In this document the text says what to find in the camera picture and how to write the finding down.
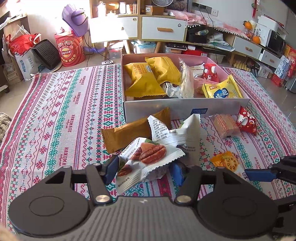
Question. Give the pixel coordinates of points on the orange biscuit snack packet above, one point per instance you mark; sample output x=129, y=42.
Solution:
x=229, y=161

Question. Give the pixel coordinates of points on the clear rice cake packet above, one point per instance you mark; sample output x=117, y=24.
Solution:
x=187, y=80

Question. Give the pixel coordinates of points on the small desk fan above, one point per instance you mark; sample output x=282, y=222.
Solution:
x=162, y=3

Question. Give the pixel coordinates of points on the red storage box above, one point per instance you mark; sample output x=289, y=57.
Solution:
x=195, y=53

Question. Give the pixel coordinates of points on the large yellow snack packet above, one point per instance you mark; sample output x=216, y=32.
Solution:
x=164, y=70

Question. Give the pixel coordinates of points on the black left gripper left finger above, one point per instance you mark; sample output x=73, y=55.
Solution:
x=63, y=200

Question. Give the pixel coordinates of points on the white pecan snack packet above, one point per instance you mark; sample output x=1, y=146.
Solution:
x=139, y=159

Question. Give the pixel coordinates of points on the white pistachio snack packet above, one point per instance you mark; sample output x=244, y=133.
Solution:
x=186, y=137

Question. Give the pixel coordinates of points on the pink wafer packet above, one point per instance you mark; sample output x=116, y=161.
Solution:
x=198, y=83

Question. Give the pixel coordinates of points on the silver truffle chocolate packet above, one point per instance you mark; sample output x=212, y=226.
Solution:
x=171, y=91

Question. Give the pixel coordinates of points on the golden brown bar packet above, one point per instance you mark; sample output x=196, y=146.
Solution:
x=120, y=137

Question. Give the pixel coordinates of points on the black microwave oven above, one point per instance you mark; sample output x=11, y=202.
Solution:
x=275, y=42

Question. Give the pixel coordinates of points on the purple bag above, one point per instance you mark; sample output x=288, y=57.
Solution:
x=76, y=19

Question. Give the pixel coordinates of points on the yellow waffle sandwich packet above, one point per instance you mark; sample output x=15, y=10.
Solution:
x=143, y=80

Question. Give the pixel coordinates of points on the yellow blue-label snack packet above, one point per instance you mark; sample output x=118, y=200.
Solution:
x=225, y=89

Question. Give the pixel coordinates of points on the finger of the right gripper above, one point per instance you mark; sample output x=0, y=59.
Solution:
x=284, y=170

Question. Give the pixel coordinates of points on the black electric heater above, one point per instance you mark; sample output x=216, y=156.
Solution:
x=47, y=54

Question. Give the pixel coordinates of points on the pink cardboard box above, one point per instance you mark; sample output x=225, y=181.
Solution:
x=179, y=108

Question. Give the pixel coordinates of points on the patterned woven table cloth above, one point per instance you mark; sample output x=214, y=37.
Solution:
x=60, y=119

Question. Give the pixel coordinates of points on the clear wafer biscuit packet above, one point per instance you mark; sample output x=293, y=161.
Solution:
x=225, y=125

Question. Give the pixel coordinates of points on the red chips gift bag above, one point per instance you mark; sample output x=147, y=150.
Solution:
x=70, y=48

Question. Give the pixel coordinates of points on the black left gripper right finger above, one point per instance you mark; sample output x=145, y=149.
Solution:
x=218, y=203

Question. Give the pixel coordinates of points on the red snack packet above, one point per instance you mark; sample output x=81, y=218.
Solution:
x=209, y=72
x=246, y=122

